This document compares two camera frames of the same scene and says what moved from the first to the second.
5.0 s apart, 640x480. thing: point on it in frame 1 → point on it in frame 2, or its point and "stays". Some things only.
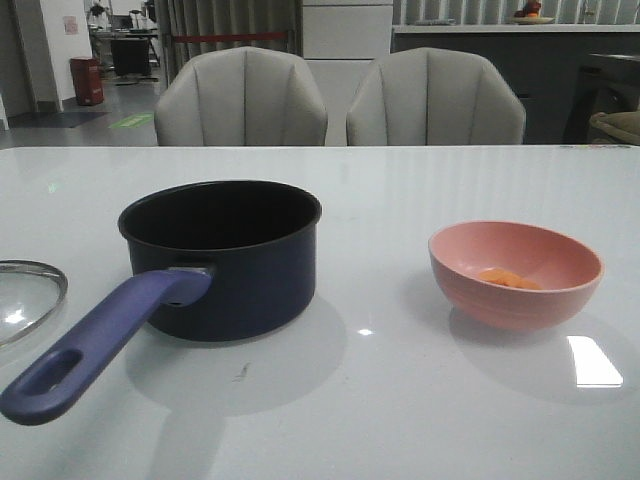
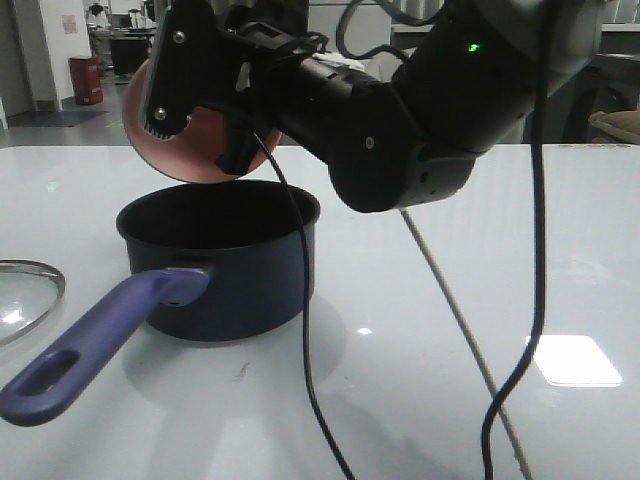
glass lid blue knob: (29, 292) stays
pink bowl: (514, 276) → (192, 154)
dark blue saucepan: (210, 261) stays
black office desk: (131, 56) stays
